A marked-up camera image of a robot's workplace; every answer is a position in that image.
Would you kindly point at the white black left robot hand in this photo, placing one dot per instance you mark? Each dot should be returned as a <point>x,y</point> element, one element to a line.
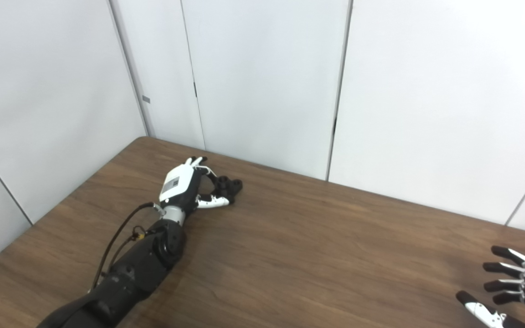
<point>178,182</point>

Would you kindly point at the black plastic holder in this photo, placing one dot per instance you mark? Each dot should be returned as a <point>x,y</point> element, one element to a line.
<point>233,186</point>

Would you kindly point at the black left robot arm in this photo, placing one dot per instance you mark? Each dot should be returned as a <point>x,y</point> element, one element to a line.
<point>139,269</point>

